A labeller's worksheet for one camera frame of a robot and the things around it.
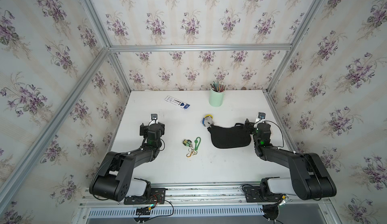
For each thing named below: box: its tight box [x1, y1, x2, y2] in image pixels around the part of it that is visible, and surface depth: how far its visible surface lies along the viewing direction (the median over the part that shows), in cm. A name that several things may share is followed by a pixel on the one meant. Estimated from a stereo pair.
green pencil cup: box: [208, 87, 226, 107], surface depth 110 cm
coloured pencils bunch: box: [210, 80, 227, 93], surface depth 106 cm
